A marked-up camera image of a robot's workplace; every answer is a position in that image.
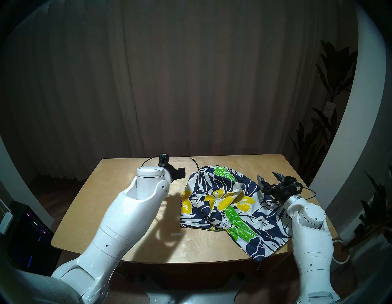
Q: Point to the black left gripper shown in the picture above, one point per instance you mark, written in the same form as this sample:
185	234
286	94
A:
173	173

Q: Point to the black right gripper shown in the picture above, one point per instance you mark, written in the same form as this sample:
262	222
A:
281	191

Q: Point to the floral print shorts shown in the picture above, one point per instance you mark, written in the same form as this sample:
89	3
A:
229	211

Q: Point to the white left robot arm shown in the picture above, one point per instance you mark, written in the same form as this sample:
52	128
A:
122	220

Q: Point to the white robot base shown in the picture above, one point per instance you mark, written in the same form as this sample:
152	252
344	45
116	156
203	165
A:
193	298

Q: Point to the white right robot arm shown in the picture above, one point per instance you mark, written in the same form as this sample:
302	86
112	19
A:
312	245

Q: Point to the white plant tag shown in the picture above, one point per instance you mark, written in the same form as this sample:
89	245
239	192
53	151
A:
329	109

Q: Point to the brown pleated curtain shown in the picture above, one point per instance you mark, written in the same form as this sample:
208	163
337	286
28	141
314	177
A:
183	76

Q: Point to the white curved arch pillar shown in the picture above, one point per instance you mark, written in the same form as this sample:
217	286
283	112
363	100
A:
15	190
352	122

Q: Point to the small dark potted plant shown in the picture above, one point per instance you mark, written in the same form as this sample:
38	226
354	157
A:
375	211

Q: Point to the white round plant pot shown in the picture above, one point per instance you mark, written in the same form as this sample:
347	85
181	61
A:
346	259

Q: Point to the tall dark leafy plant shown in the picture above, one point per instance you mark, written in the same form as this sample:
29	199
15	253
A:
333	70

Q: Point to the black computer tower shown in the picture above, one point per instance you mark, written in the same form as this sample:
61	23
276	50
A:
27	236

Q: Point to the small white box device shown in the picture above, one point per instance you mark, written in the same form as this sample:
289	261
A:
5	223

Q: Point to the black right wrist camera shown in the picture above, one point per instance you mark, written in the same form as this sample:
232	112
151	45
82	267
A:
290	180

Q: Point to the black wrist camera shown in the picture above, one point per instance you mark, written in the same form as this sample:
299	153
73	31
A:
163	159
290	180

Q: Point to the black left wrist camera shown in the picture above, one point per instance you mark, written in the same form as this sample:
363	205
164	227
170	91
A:
163	159

